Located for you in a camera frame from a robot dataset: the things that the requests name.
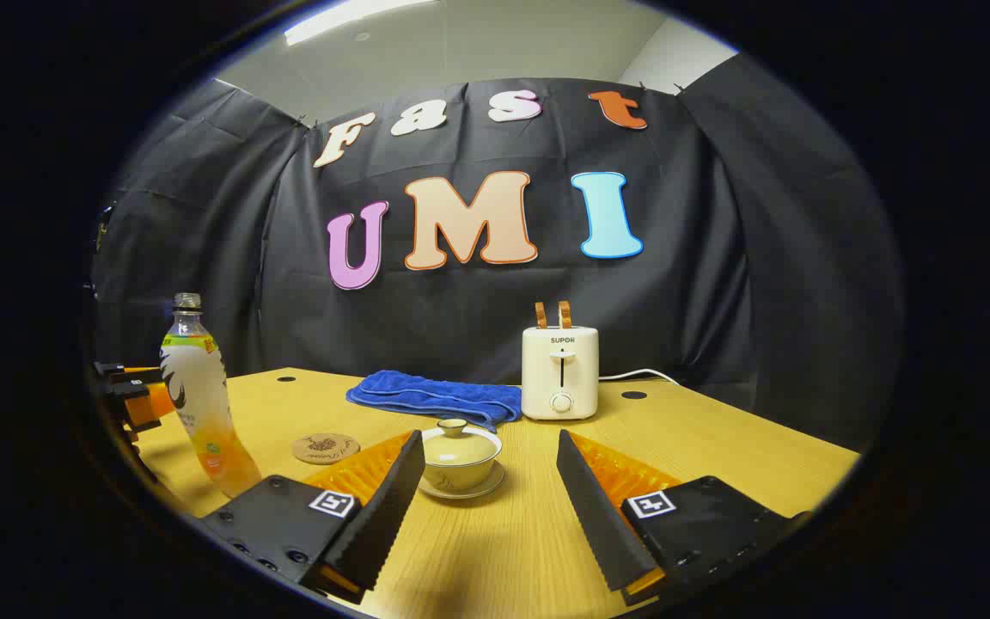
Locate blue towel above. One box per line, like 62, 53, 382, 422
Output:
345, 370, 523, 432

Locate white power cable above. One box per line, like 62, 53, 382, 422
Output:
598, 368, 683, 387

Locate round cork coaster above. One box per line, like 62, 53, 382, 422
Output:
292, 432, 361, 466

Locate clear water bottle white label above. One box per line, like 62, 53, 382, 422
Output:
160, 292, 262, 498

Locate white toaster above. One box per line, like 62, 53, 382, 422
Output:
521, 325, 601, 421

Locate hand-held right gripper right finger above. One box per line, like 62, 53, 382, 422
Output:
557, 430, 814, 607

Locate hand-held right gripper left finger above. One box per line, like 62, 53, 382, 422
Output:
199, 430, 427, 604

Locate cream teacup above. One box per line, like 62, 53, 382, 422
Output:
420, 440, 504, 493

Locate cream saucer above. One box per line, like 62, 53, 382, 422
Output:
418, 464, 506, 501

